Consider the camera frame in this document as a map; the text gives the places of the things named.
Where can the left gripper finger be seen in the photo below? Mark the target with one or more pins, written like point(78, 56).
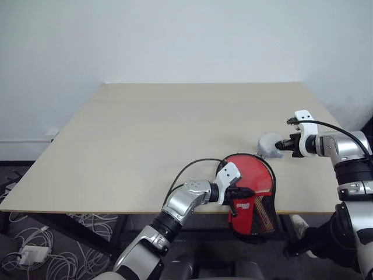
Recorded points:
point(233, 210)
point(247, 192)

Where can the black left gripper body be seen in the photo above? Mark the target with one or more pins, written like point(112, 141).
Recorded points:
point(234, 194)

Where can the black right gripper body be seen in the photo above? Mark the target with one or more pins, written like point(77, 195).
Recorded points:
point(295, 144)

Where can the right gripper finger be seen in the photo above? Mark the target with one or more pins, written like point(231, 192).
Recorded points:
point(284, 144)
point(293, 121)

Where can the white blue wad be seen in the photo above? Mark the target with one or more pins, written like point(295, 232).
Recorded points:
point(268, 146)

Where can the red mesh pouch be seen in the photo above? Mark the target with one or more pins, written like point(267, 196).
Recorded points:
point(242, 230)

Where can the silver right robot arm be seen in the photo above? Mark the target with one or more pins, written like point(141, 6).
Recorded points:
point(349, 146)

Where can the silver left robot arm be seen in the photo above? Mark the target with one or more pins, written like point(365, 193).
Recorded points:
point(180, 204)

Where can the dark rounded shape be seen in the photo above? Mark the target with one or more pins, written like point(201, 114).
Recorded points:
point(183, 268)
point(249, 271)

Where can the white shoe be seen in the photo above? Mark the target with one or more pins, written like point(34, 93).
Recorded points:
point(300, 226)

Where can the white power adapter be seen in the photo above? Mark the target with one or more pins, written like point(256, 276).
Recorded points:
point(35, 254)

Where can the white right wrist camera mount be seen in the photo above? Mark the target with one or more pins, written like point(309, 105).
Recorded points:
point(306, 131)

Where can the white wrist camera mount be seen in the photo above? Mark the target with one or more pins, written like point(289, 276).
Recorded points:
point(228, 175)
point(306, 131)

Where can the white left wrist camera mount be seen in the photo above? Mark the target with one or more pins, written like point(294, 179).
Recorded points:
point(228, 175)

